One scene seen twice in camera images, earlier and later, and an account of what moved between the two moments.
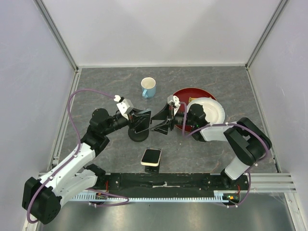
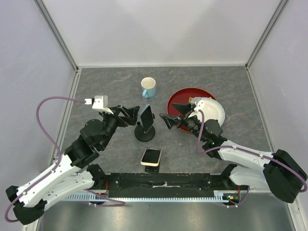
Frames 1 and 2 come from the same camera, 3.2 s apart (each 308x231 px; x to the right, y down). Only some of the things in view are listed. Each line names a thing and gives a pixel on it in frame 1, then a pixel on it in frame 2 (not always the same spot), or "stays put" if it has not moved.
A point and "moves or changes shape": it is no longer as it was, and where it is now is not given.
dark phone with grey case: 142,119 moves or changes shape
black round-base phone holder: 138,136 moves or changes shape
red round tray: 184,96 stays put
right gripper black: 164,114 -> 170,121
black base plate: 173,184 stays put
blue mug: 148,87 stays put
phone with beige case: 151,157 stays put
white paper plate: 215,113 stays put
